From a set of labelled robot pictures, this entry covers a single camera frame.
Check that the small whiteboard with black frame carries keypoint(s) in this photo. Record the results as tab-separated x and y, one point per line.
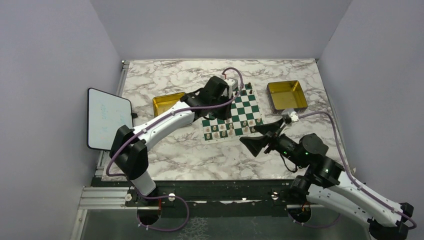
105	114

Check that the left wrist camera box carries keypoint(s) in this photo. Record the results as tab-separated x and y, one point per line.
232	85

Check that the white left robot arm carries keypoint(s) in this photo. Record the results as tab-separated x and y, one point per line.
130	146

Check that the green white chess board mat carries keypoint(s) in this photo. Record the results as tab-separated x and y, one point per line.
244	108

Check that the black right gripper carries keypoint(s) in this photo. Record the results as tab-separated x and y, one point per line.
255	143

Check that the empty gold tin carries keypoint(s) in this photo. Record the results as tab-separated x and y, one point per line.
283	95

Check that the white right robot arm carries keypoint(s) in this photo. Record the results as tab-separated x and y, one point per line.
328	183

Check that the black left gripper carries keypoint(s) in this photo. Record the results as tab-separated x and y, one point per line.
225	114

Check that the gold tin with white pieces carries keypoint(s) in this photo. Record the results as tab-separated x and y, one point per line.
163	103

